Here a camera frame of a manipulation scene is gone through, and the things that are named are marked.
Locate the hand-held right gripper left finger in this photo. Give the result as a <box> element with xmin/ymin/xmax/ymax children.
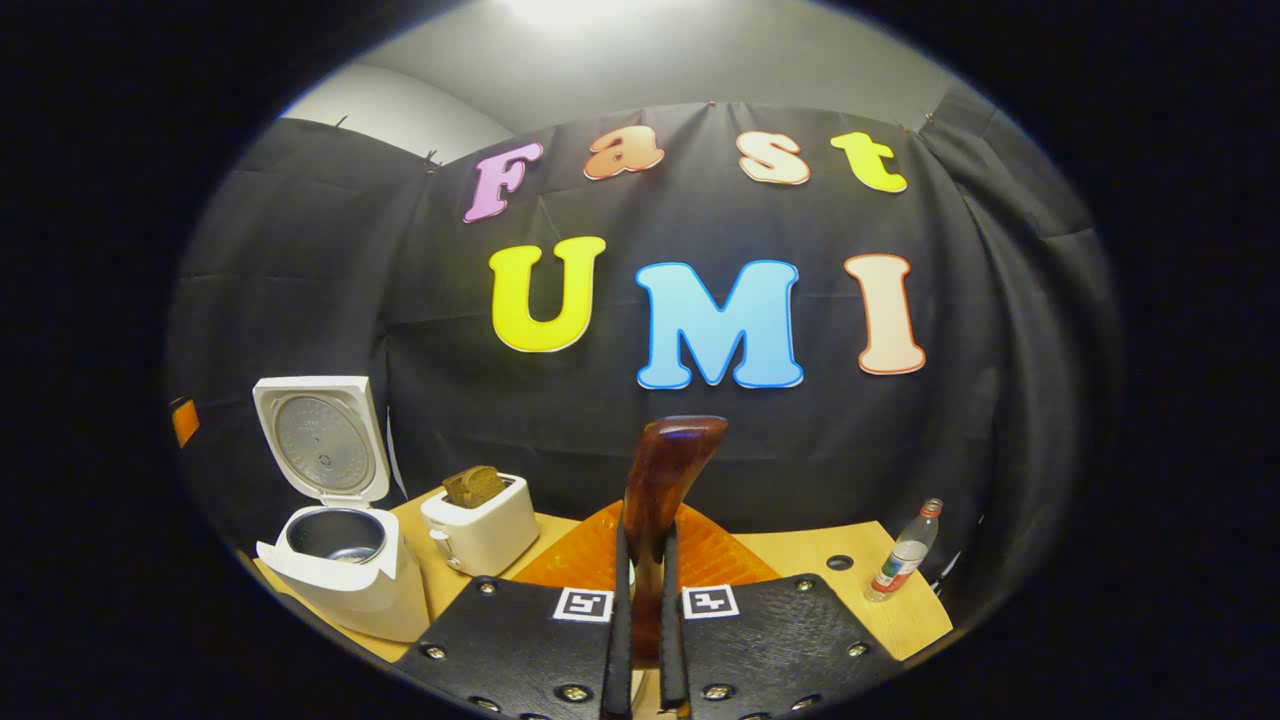
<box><xmin>395</xmin><ymin>500</ymin><xmax>633</xmax><ymax>720</ymax></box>

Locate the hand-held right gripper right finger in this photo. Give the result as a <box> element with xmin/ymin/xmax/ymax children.
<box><xmin>660</xmin><ymin>505</ymin><xmax>901</xmax><ymax>720</ymax></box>

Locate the brown wooden spoon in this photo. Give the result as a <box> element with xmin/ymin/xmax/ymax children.
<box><xmin>622</xmin><ymin>416</ymin><xmax>729</xmax><ymax>669</ymax></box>

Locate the white rice cooker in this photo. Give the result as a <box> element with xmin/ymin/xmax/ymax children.
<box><xmin>252</xmin><ymin>376</ymin><xmax>431</xmax><ymax>643</ymax></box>

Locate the white toaster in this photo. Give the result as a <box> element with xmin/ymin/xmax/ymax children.
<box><xmin>420</xmin><ymin>474</ymin><xmax>539</xmax><ymax>578</ymax></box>

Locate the brown bread slice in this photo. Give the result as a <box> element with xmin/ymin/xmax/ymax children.
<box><xmin>442</xmin><ymin>465</ymin><xmax>507</xmax><ymax>509</ymax></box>

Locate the black backdrop cloth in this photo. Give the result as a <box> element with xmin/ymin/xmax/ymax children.
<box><xmin>165</xmin><ymin>95</ymin><xmax>1121</xmax><ymax>621</ymax></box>

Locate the clear water bottle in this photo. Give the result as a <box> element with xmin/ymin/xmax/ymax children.
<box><xmin>865</xmin><ymin>498</ymin><xmax>944</xmax><ymax>603</ymax></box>

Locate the white power cable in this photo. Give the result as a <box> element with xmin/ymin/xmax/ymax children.
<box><xmin>383</xmin><ymin>410</ymin><xmax>409</xmax><ymax>501</ymax></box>

